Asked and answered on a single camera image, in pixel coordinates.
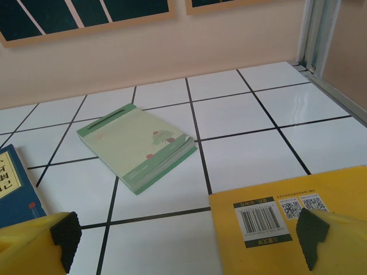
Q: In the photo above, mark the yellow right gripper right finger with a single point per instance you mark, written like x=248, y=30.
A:
x=341, y=243

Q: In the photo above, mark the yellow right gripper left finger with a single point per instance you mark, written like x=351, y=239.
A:
x=25, y=246

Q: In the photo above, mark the blue book with yellow label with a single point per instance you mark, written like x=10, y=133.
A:
x=17, y=194

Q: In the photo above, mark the green notepad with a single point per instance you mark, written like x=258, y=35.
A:
x=132, y=143

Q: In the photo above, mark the dark panel with pink circle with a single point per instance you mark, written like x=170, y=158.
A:
x=229, y=3

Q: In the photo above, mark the aluminium side rail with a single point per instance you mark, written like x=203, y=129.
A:
x=332, y=88

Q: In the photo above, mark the aluminium frame post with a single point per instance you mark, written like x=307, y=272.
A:
x=318, y=31

